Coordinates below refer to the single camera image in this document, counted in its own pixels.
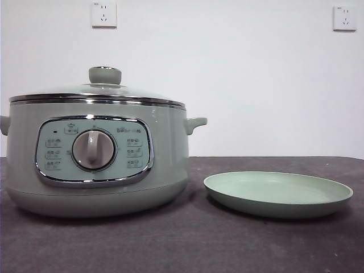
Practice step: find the glass lid with green knob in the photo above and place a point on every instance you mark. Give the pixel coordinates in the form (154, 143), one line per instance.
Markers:
(104, 76)

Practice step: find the pale green electric steamer pot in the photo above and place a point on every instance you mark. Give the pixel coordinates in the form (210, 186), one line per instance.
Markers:
(167, 159)

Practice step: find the pale green round plate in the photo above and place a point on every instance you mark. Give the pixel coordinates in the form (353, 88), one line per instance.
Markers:
(280, 203)

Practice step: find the white wall socket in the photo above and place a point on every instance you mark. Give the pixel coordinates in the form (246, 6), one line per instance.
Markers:
(344, 18)
(104, 15)

